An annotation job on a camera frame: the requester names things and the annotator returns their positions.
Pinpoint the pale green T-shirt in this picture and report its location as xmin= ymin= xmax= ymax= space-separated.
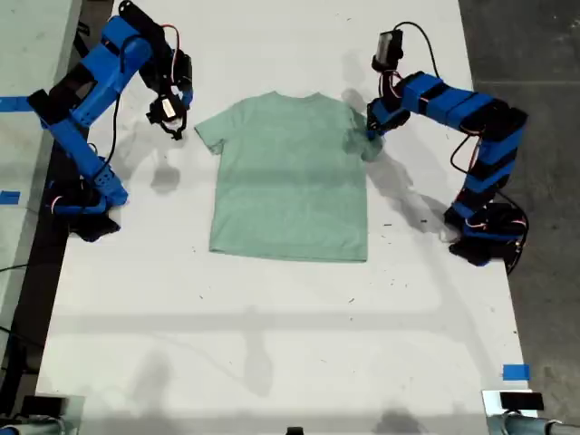
xmin=193 ymin=90 xmax=385 ymax=264

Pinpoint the thin black camera cable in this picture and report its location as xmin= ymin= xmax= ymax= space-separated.
xmin=108 ymin=43 xmax=126 ymax=160
xmin=393 ymin=21 xmax=443 ymax=81

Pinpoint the grey metal tube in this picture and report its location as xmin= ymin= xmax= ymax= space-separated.
xmin=0 ymin=416 xmax=64 ymax=435
xmin=487 ymin=411 xmax=580 ymax=435

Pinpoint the black metal strut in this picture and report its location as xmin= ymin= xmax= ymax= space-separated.
xmin=74 ymin=17 xmax=99 ymax=58

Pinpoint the white metal plate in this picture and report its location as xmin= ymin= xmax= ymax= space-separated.
xmin=481 ymin=388 xmax=541 ymax=419

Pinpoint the small black box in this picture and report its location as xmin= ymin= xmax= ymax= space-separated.
xmin=499 ymin=391 xmax=544 ymax=411
xmin=20 ymin=396 xmax=64 ymax=418

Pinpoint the long blue tape strip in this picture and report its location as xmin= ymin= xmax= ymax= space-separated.
xmin=0 ymin=95 xmax=33 ymax=113

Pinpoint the short black camera stalk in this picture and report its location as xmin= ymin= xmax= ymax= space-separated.
xmin=145 ymin=95 xmax=189 ymax=141
xmin=378 ymin=67 xmax=402 ymax=103

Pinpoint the pale grey side table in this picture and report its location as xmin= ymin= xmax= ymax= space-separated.
xmin=0 ymin=0 xmax=85 ymax=359

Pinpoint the black camera box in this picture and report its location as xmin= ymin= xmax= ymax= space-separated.
xmin=372 ymin=27 xmax=405 ymax=72
xmin=156 ymin=97 xmax=180 ymax=123

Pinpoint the blue tape patch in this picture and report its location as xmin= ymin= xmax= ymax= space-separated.
xmin=502 ymin=363 xmax=531 ymax=382

